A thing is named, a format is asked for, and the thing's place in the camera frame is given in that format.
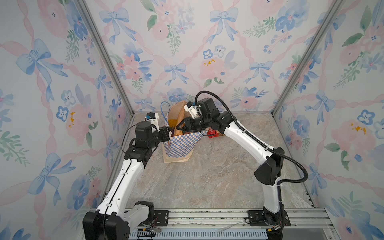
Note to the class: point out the aluminium corner post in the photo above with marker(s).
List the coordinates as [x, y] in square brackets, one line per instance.
[95, 34]
[329, 17]

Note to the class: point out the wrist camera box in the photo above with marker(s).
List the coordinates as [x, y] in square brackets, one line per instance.
[153, 118]
[192, 110]

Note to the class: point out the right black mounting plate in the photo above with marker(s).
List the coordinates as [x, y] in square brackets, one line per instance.
[263, 218]

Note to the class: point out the tan potato chips pouch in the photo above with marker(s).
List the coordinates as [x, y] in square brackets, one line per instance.
[175, 116]

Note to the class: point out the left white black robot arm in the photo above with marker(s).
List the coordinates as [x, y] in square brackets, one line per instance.
[111, 221]

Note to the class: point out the left aluminium corner post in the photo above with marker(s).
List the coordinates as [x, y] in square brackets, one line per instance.
[95, 34]

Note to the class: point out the red fruit candy bag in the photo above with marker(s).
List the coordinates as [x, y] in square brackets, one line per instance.
[213, 133]

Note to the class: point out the right aluminium corner post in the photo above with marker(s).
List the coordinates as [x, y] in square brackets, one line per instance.
[329, 17]

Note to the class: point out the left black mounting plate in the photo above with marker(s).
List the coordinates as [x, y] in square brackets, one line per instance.
[159, 218]

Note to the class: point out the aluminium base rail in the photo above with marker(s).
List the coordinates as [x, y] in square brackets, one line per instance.
[230, 224]

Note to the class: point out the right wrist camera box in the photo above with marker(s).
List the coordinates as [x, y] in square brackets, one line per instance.
[192, 110]

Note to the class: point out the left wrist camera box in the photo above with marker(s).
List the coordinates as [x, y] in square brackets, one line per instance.
[153, 118]

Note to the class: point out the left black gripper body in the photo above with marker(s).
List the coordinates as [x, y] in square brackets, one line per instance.
[159, 137]

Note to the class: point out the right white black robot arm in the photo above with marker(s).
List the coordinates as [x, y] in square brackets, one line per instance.
[270, 162]

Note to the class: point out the black mounting plate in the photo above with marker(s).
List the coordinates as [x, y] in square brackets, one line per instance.
[263, 218]
[159, 218]

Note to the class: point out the blue checkered paper bag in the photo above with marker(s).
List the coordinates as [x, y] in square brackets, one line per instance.
[179, 148]

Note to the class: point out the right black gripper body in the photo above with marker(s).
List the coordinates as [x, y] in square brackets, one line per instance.
[198, 123]

